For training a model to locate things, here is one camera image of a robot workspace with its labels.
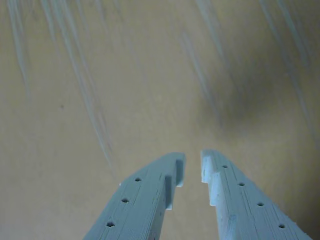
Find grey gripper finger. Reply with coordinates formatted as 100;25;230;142
200;148;314;240
82;151;187;240

